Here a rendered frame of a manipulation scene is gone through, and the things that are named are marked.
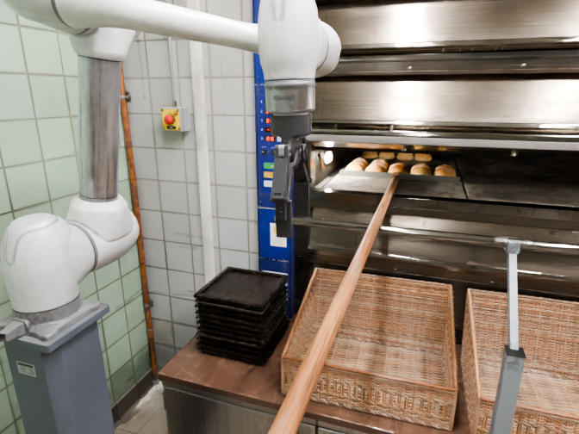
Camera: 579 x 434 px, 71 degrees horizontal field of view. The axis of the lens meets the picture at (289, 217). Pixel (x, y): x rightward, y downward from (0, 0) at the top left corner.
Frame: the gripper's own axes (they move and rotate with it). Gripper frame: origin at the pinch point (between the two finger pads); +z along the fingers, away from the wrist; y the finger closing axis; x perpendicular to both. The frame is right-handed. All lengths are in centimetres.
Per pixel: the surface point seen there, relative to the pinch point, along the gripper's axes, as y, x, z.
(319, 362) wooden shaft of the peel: 24.8, 10.0, 13.2
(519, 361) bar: -22, 50, 41
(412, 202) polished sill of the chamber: -84, 24, 19
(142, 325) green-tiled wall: -85, -110, 92
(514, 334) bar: -28, 49, 37
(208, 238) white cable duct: -87, -66, 41
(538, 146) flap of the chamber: -68, 60, -5
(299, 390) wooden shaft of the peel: 31.5, 8.8, 12.6
